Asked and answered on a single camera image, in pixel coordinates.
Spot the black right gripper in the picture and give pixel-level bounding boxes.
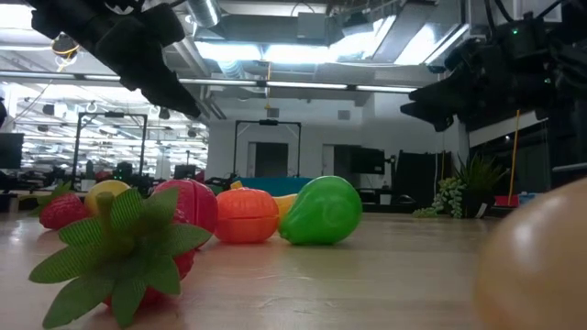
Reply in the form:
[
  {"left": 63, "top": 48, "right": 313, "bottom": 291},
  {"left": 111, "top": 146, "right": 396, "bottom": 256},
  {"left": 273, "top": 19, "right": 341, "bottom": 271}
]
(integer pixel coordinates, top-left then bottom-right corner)
[{"left": 399, "top": 40, "right": 559, "bottom": 133}]

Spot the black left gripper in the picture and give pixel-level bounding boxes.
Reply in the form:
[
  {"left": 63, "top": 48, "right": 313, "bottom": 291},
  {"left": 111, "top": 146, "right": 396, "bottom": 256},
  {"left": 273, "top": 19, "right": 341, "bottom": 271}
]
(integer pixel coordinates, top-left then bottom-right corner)
[{"left": 27, "top": 0, "right": 203, "bottom": 118}]

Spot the yellow plastic toy lemon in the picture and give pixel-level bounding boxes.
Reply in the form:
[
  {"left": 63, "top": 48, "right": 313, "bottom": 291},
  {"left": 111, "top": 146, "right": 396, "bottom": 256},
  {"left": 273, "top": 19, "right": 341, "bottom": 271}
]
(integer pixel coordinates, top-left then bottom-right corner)
[{"left": 83, "top": 179, "right": 132, "bottom": 216}]

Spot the green plastic toy pear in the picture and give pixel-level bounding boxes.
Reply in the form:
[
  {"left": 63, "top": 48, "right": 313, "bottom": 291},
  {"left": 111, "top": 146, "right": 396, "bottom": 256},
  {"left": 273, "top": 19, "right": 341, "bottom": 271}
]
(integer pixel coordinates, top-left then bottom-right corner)
[{"left": 278, "top": 175, "right": 363, "bottom": 247}]

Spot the yellow toy banana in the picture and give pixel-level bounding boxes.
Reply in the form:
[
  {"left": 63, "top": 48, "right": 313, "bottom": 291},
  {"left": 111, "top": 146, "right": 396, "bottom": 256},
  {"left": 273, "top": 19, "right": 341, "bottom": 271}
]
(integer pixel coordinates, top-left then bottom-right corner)
[{"left": 228, "top": 180, "right": 299, "bottom": 222}]

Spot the red toy strawberry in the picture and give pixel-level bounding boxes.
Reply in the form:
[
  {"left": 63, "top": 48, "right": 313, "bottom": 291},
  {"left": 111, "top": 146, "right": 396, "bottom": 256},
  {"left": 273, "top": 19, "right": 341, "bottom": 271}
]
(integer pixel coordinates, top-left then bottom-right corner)
[
  {"left": 27, "top": 181, "right": 91, "bottom": 231},
  {"left": 28, "top": 186, "right": 214, "bottom": 329}
]

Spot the black panel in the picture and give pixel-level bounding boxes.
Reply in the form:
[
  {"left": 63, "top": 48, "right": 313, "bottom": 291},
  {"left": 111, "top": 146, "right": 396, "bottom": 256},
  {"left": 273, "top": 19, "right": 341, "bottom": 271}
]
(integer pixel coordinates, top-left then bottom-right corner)
[{"left": 394, "top": 149, "right": 453, "bottom": 208}]

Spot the potted succulent plant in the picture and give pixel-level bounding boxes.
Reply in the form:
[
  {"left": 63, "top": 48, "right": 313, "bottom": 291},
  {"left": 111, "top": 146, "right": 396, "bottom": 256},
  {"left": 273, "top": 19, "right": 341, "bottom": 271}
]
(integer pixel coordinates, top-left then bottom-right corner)
[{"left": 412, "top": 153, "right": 510, "bottom": 220}]

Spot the dark monitor screen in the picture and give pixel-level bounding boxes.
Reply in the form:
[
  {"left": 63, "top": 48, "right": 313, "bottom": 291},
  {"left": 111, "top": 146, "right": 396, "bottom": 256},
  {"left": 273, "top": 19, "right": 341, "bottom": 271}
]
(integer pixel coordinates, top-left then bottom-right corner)
[{"left": 350, "top": 146, "right": 386, "bottom": 176}]

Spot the red plastic fruit green cap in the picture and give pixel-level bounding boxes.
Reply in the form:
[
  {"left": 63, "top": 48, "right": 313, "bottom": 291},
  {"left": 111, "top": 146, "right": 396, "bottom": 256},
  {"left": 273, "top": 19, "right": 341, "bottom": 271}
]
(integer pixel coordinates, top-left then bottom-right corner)
[{"left": 153, "top": 178, "right": 219, "bottom": 251}]

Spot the ceiling strip light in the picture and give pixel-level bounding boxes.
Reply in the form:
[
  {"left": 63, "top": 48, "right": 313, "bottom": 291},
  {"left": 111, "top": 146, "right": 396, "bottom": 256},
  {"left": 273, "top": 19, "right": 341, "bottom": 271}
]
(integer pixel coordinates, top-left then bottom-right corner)
[{"left": 177, "top": 78, "right": 418, "bottom": 94}]

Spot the blue plastic container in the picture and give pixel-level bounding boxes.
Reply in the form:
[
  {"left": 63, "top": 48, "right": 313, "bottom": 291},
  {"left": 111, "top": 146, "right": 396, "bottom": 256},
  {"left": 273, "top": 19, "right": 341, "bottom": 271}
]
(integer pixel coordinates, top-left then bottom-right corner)
[{"left": 236, "top": 176, "right": 314, "bottom": 197}]

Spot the orange plastic toy tangerine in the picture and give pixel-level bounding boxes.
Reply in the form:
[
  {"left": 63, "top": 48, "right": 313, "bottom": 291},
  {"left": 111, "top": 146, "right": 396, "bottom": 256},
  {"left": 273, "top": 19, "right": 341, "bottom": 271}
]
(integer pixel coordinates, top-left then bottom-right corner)
[{"left": 214, "top": 186, "right": 281, "bottom": 245}]

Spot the black monitor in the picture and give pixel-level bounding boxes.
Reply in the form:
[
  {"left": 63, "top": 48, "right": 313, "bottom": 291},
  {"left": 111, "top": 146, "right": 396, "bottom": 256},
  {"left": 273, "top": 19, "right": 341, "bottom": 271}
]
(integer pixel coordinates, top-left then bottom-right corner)
[{"left": 0, "top": 132, "right": 25, "bottom": 170}]

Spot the tan toy bread bun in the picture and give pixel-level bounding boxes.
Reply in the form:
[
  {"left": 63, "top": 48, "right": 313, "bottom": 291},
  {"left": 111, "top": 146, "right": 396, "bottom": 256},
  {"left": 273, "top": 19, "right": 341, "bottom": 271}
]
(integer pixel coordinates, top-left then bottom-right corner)
[{"left": 473, "top": 177, "right": 587, "bottom": 330}]

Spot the black frame stand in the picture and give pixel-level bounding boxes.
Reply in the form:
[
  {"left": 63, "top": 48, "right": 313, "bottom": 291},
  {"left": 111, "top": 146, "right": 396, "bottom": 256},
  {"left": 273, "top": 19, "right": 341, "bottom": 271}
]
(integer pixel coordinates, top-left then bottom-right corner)
[
  {"left": 72, "top": 111, "right": 149, "bottom": 190},
  {"left": 233, "top": 119, "right": 303, "bottom": 179}
]

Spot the silver air duct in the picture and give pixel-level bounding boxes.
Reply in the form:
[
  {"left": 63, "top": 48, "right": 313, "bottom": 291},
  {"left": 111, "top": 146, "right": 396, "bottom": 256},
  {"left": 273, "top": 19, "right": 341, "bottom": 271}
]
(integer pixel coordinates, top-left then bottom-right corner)
[{"left": 185, "top": 0, "right": 222, "bottom": 28}]

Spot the yellow cable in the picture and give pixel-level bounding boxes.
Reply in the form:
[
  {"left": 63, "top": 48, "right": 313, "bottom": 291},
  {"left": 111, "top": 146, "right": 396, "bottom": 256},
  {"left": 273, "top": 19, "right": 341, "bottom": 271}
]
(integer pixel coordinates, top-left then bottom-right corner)
[{"left": 506, "top": 108, "right": 522, "bottom": 207}]

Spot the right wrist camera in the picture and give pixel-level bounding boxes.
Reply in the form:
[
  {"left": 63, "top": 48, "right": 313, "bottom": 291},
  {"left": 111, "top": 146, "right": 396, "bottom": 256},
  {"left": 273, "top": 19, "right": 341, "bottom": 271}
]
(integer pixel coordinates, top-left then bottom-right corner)
[{"left": 497, "top": 12, "right": 549, "bottom": 51}]

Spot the black ceiling cable reel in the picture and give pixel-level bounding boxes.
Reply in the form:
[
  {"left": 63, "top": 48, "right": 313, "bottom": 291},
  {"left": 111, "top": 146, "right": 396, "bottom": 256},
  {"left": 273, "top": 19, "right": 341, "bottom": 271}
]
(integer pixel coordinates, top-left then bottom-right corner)
[{"left": 50, "top": 32, "right": 82, "bottom": 61}]

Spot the black aluminium table frame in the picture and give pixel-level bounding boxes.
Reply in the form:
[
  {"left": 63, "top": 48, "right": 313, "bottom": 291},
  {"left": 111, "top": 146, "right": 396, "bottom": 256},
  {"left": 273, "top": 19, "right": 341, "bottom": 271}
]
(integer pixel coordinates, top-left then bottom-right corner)
[{"left": 551, "top": 100, "right": 587, "bottom": 189}]

